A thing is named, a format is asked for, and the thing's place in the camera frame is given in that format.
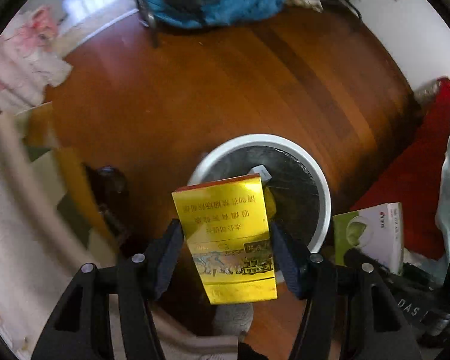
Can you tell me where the yellow cigarette box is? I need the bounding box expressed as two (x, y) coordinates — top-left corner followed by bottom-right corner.
(172, 174), (277, 305)

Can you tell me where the checked white tablecloth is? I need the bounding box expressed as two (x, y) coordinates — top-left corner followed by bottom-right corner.
(0, 103), (240, 359)

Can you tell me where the grey cosmetic carton box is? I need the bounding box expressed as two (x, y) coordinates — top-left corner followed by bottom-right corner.
(248, 164), (272, 185)

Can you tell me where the red blanket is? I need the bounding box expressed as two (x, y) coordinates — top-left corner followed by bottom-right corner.
(351, 77), (450, 261)

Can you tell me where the green white tissue box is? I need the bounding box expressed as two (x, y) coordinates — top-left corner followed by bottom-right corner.
(332, 202), (404, 275)

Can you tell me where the white round trash bin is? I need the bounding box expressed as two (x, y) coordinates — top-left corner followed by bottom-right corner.
(188, 134), (332, 253)

